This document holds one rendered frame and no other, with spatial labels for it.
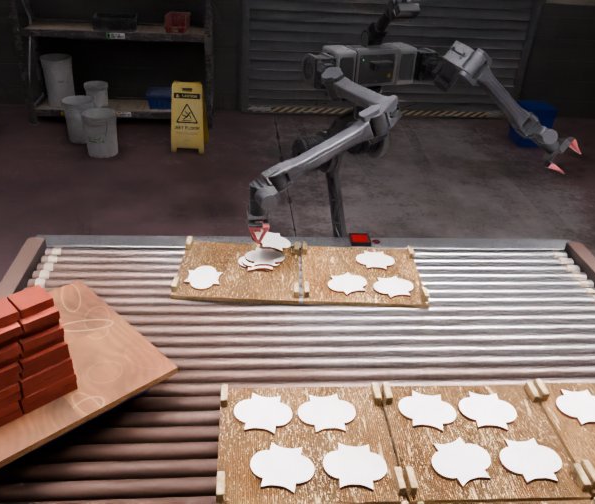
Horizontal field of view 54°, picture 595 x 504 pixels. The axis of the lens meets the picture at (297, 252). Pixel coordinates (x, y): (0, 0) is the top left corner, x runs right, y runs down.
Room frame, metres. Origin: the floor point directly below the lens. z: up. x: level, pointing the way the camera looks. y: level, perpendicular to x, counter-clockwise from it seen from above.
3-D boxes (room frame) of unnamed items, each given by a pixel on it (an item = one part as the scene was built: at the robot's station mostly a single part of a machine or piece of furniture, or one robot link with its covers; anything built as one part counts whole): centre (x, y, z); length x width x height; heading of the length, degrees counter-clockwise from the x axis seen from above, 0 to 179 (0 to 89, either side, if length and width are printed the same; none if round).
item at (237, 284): (1.71, 0.19, 0.93); 0.41 x 0.35 x 0.02; 91
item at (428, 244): (1.96, -0.07, 0.89); 2.08 x 0.08 x 0.06; 96
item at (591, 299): (1.59, -0.11, 0.90); 1.95 x 0.05 x 0.05; 96
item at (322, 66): (2.35, -0.08, 1.45); 0.09 x 0.08 x 0.12; 117
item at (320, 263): (1.73, -0.23, 0.93); 0.41 x 0.35 x 0.02; 93
